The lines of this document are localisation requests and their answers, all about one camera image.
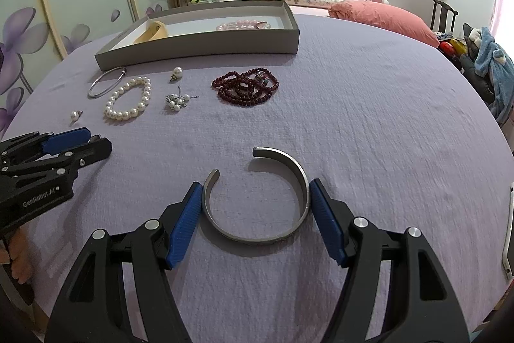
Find red and yellow toys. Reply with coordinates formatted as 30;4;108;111
438;39;468;56

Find silver cuff bracelet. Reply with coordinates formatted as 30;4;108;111
202;146;310;245

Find white pearl bracelet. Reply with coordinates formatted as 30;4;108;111
104;77;152;122

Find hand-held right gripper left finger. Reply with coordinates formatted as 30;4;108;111
48;182;203;343

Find thin silver bangle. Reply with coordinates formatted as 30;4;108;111
88;67;128;98

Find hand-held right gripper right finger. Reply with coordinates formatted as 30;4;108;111
308;178;470;343

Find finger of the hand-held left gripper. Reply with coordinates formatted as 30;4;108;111
0;128;91;167
0;137;112;183

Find dark grey cloth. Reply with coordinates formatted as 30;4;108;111
458;23;499;108

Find person's left hand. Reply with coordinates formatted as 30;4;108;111
0;226;25;281

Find pink bed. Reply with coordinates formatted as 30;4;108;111
288;3;334;19

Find dark red bead necklace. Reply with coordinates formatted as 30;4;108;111
211;68;279;107

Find pink bead bracelet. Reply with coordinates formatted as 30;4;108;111
216;18;271;32

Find lilac bedspread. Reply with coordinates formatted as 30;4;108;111
0;11;514;343

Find pearl cluster earring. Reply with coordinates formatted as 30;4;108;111
165;86;200;113

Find grey cardboard box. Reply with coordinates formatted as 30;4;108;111
94;0;300;71

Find blue plush robe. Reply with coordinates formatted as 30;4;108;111
474;27;514;122

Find dark wooden chair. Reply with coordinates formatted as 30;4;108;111
431;0;458;32

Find pink curtain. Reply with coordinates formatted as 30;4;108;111
494;0;514;44

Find coral folded quilt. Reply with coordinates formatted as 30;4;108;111
328;0;440;48

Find white plastic strip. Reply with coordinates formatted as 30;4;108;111
502;181;514;280

